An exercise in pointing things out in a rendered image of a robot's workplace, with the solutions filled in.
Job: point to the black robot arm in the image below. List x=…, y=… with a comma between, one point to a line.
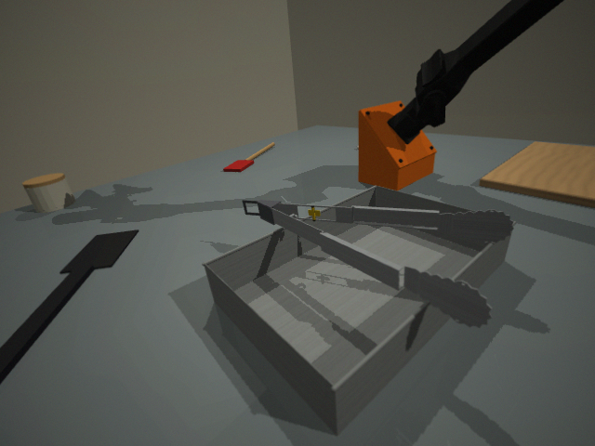
x=442, y=76

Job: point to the red spatula with wooden handle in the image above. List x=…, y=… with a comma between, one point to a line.
x=240, y=165

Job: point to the grey canister with brown lid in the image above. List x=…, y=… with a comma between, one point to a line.
x=49, y=193

